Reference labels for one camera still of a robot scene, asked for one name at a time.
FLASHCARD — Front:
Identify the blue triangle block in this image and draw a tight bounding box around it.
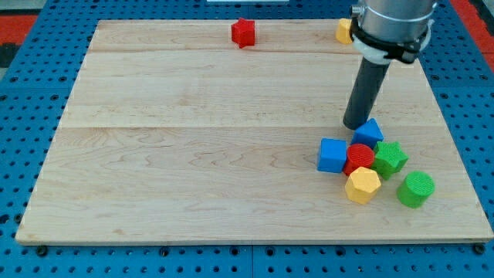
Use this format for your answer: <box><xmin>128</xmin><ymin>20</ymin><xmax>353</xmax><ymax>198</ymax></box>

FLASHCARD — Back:
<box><xmin>350</xmin><ymin>118</ymin><xmax>384</xmax><ymax>149</ymax></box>

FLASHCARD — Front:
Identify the red cylinder block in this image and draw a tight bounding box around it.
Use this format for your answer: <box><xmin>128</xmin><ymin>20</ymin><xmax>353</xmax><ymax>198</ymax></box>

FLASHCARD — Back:
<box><xmin>343</xmin><ymin>144</ymin><xmax>375</xmax><ymax>175</ymax></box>

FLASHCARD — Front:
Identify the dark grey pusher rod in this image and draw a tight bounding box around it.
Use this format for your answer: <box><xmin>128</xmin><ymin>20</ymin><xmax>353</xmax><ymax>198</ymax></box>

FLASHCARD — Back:
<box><xmin>343</xmin><ymin>58</ymin><xmax>390</xmax><ymax>130</ymax></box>

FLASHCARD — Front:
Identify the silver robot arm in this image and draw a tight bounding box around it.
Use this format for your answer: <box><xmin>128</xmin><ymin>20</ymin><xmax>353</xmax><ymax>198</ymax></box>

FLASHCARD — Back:
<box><xmin>350</xmin><ymin>0</ymin><xmax>437</xmax><ymax>65</ymax></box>

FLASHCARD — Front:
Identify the light wooden board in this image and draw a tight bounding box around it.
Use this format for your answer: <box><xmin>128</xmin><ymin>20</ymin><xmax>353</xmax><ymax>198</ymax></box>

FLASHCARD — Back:
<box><xmin>15</xmin><ymin>20</ymin><xmax>493</xmax><ymax>246</ymax></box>

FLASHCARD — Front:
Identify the yellow hexagon block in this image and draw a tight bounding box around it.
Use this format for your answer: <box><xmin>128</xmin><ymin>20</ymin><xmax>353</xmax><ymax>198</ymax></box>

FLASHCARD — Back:
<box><xmin>344</xmin><ymin>167</ymin><xmax>381</xmax><ymax>205</ymax></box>

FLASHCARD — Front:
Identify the blue cube block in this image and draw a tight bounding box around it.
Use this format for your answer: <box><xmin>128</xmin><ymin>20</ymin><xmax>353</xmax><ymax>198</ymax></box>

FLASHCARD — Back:
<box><xmin>317</xmin><ymin>138</ymin><xmax>347</xmax><ymax>173</ymax></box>

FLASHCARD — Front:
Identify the yellow heart block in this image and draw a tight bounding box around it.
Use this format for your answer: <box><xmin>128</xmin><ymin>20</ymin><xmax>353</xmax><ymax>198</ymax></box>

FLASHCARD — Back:
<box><xmin>335</xmin><ymin>19</ymin><xmax>353</xmax><ymax>45</ymax></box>

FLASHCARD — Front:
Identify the green cylinder block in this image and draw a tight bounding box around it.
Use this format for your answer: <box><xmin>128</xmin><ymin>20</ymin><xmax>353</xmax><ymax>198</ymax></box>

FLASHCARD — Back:
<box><xmin>397</xmin><ymin>171</ymin><xmax>435</xmax><ymax>209</ymax></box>

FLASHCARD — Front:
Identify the green star block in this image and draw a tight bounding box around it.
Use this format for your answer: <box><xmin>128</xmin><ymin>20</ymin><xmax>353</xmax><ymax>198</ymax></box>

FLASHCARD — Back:
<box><xmin>371</xmin><ymin>141</ymin><xmax>409</xmax><ymax>180</ymax></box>

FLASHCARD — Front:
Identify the red star block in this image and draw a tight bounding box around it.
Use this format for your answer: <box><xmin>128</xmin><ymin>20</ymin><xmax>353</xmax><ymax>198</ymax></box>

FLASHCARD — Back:
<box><xmin>231</xmin><ymin>18</ymin><xmax>255</xmax><ymax>49</ymax></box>

